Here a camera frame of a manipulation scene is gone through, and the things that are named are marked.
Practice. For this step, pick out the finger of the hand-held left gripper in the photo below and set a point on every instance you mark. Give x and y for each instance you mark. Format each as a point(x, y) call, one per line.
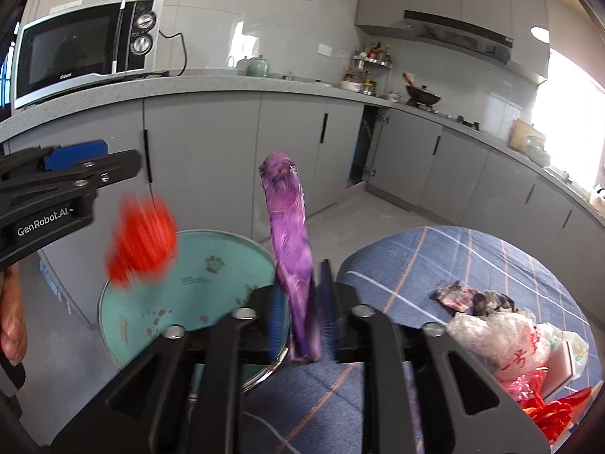
point(71, 156)
point(113, 165)

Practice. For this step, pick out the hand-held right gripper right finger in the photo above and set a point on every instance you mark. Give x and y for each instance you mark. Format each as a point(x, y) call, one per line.
point(329, 312)

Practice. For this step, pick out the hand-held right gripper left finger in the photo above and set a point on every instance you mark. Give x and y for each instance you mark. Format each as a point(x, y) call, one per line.
point(279, 326)

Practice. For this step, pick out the teal round bin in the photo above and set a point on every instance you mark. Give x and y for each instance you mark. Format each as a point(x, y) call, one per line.
point(198, 283)

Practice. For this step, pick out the purple plastic wrapper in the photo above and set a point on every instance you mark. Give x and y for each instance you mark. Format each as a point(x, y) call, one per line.
point(288, 227)

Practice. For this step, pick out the white sponge block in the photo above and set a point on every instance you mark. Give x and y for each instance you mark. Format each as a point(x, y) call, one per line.
point(560, 369)

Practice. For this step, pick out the person's left hand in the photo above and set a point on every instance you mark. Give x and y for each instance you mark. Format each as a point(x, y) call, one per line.
point(12, 321)

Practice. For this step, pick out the blue plaid tablecloth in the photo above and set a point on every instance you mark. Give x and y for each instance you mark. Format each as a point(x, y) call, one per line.
point(401, 269)

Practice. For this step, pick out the grey base cabinets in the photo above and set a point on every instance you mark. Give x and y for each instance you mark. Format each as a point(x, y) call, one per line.
point(212, 151)

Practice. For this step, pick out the silver microwave oven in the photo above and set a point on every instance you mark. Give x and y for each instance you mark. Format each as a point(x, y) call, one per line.
point(71, 52)

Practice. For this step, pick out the crumpled printed wrapper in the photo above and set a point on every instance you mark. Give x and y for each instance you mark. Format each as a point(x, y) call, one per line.
point(453, 295)

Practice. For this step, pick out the clear red-printed plastic bag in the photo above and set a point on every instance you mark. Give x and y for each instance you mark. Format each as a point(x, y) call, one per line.
point(496, 340)

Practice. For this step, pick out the green teapot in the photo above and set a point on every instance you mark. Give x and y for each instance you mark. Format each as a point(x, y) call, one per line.
point(255, 67)

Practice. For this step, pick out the white bowl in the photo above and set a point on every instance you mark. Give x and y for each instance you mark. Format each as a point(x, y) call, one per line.
point(352, 86)

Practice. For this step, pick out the gas stove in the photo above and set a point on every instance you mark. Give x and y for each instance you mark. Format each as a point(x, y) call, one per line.
point(458, 120)

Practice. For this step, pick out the black wok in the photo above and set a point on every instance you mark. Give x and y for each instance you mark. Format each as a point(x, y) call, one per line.
point(423, 98)

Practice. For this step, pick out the metal spice rack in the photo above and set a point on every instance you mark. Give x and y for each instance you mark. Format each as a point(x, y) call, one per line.
point(371, 64)

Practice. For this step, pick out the wooden cutting board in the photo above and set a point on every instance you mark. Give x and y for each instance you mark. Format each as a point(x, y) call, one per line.
point(520, 135)

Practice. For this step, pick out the metal pot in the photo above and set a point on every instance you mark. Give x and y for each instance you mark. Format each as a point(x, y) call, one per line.
point(539, 153)

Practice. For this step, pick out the black range hood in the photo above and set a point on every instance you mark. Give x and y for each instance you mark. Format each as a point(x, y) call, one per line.
point(458, 35)

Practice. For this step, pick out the bright window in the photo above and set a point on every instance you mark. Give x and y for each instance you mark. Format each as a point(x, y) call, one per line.
point(572, 118)

